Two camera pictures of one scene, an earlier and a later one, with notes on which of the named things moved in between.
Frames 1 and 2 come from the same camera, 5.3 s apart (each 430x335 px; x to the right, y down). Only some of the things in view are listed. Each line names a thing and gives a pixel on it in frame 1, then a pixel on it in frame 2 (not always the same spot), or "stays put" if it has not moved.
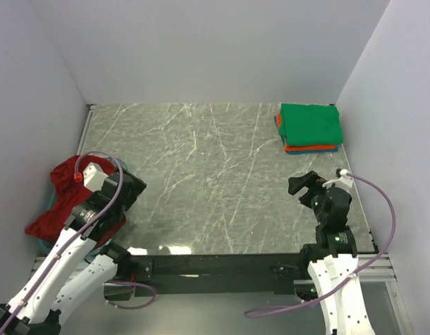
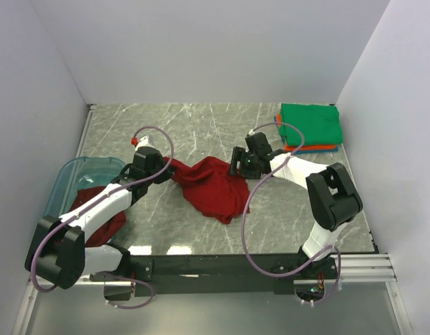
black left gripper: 137,185 → 164,177
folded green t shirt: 310,124 stays put
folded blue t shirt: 306,152 stays put
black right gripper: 295,183 → 239,155
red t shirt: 69,192 → 209,187
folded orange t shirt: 292,148 stays put
